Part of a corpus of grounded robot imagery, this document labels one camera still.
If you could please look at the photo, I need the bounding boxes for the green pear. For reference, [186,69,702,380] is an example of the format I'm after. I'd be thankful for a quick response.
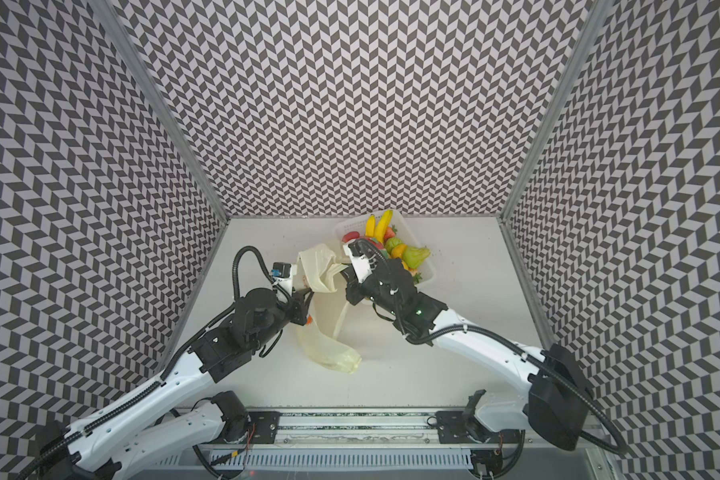
[401,246,431,269]

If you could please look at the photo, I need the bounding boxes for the yellow plastic bag orange print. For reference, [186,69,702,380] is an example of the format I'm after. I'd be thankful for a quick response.
[294,239,362,374]

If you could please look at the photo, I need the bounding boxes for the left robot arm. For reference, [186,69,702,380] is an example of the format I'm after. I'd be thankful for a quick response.
[18,246,312,479]

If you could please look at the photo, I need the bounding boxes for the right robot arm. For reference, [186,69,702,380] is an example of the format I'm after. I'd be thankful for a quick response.
[341,257,628,456]

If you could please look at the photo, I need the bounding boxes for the orange fruit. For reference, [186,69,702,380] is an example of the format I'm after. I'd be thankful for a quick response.
[390,243,408,259]

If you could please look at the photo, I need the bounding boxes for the green apple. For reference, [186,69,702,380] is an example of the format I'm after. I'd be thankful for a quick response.
[384,236,403,253]

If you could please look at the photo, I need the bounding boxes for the yellow banana bunch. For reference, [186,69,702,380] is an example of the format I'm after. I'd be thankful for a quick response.
[365,210,394,243]

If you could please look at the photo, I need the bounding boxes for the red apple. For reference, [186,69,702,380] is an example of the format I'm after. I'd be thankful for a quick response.
[341,231,360,243]

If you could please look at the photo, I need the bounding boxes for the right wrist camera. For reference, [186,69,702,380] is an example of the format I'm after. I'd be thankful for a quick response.
[343,238,378,284]

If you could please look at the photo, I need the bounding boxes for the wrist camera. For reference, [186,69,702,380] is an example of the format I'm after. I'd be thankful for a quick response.
[271,262,297,296]
[343,238,378,284]

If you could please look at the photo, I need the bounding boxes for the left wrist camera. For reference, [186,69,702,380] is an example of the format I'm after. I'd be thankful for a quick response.
[271,262,297,296]

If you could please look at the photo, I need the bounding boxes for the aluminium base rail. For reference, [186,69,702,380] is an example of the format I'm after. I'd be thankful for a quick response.
[155,406,610,451]

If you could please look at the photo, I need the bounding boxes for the aluminium left corner post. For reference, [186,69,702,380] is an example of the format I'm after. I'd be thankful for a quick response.
[88,0,229,223]

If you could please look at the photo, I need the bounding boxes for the aluminium corner post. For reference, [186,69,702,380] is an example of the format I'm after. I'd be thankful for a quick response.
[500,0,614,223]
[88,0,229,223]

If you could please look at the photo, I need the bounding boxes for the aluminium right corner post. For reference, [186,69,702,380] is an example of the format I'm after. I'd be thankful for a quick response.
[500,0,614,223]

